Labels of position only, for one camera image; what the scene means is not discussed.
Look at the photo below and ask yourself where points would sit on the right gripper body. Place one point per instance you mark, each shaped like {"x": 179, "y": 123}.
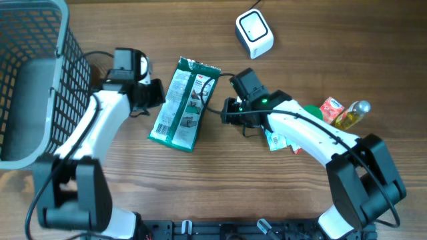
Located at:
{"x": 232, "y": 105}

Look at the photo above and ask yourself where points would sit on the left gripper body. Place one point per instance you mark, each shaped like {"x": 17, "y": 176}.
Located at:
{"x": 151, "y": 94}

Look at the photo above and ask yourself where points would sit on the light green wipes packet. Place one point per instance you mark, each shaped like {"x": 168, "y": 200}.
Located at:
{"x": 276, "y": 141}

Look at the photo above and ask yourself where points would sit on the green glove package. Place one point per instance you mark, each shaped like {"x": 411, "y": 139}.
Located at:
{"x": 178, "y": 121}

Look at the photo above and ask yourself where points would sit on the green lid jar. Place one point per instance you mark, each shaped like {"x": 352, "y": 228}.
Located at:
{"x": 315, "y": 111}

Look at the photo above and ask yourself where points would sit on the red toothpaste tube box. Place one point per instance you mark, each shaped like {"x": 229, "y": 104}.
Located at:
{"x": 296, "y": 149}

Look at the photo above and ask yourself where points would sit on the red tissue pack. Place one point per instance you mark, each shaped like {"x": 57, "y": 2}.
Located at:
{"x": 330, "y": 109}

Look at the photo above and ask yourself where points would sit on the yellow oil bottle grey cap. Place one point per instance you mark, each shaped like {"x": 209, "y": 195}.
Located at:
{"x": 352, "y": 115}

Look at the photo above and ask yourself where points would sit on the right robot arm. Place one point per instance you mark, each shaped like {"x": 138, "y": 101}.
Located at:
{"x": 364, "y": 181}

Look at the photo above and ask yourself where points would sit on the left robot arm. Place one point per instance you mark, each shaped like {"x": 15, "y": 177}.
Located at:
{"x": 71, "y": 191}

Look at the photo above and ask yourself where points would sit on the white barcode scanner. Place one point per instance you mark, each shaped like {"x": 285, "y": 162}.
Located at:
{"x": 254, "y": 33}

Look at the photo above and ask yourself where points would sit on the grey plastic shopping basket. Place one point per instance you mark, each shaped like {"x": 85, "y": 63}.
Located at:
{"x": 44, "y": 80}

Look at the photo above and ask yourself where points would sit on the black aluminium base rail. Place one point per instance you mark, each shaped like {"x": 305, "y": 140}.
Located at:
{"x": 298, "y": 229}

